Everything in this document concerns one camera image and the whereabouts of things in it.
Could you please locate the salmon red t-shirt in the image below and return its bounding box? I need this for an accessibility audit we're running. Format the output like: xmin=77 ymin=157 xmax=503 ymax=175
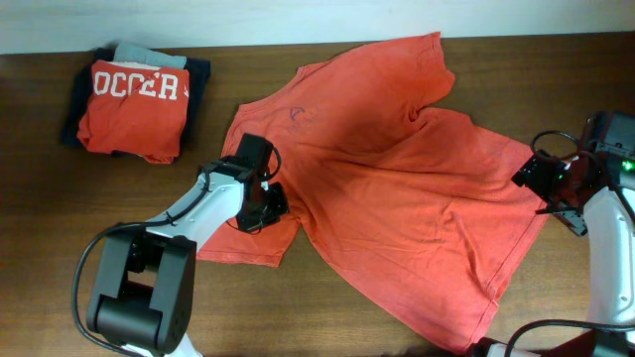
xmin=198 ymin=33 xmax=545 ymax=354

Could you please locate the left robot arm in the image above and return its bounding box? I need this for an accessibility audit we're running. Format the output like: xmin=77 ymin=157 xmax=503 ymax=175
xmin=71 ymin=134 xmax=289 ymax=356

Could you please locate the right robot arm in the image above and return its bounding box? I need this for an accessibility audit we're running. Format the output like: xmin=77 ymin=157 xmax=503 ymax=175
xmin=467 ymin=111 xmax=634 ymax=357

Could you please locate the folded navy blue garment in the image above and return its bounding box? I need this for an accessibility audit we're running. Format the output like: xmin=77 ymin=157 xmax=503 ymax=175
xmin=60 ymin=48 xmax=211 ymax=149

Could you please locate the folded grey garment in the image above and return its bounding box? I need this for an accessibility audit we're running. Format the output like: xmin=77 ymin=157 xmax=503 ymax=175
xmin=113 ymin=42 xmax=187 ymax=69

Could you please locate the right black cable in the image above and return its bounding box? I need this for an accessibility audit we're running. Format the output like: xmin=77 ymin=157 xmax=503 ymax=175
xmin=500 ymin=129 xmax=635 ymax=357

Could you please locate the black cable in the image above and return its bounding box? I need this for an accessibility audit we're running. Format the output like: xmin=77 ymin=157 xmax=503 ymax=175
xmin=70 ymin=146 xmax=284 ymax=357
xmin=500 ymin=129 xmax=635 ymax=357

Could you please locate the left black cable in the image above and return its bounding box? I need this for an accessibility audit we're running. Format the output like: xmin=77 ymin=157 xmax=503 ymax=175
xmin=70 ymin=146 xmax=284 ymax=357

